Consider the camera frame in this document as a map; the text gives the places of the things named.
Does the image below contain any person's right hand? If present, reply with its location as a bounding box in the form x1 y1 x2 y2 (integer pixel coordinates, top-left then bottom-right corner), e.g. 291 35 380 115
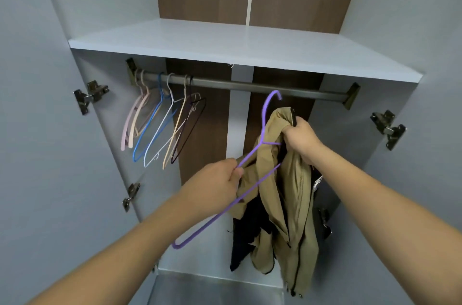
280 116 323 166

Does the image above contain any person's left hand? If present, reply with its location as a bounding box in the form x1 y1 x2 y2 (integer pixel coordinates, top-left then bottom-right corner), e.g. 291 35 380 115
177 158 246 219

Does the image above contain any purple wire hanger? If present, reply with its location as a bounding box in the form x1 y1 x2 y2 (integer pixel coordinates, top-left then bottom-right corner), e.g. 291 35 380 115
171 89 284 250

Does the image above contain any khaki and black jacket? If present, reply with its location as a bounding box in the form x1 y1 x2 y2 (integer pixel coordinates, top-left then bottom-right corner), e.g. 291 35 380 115
230 105 323 298

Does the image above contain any person's left forearm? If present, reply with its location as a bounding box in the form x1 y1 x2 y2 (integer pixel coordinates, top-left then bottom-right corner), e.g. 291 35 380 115
29 189 192 305

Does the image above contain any person's right forearm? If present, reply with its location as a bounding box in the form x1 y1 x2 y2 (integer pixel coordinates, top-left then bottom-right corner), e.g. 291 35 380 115
307 144 462 305

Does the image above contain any white wardrobe shelf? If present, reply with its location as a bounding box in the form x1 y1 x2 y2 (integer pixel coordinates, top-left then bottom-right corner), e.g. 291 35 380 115
68 18 424 84

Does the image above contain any metal hanging rod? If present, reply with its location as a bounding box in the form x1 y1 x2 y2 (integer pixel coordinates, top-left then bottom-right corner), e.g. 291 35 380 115
133 74 349 103

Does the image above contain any brass rod bracket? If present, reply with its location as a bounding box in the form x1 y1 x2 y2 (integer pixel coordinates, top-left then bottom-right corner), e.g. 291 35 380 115
126 57 140 87
343 82 360 110

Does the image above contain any row of coloured wire hangers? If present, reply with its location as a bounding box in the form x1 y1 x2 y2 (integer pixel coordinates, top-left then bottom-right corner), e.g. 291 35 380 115
120 69 208 169

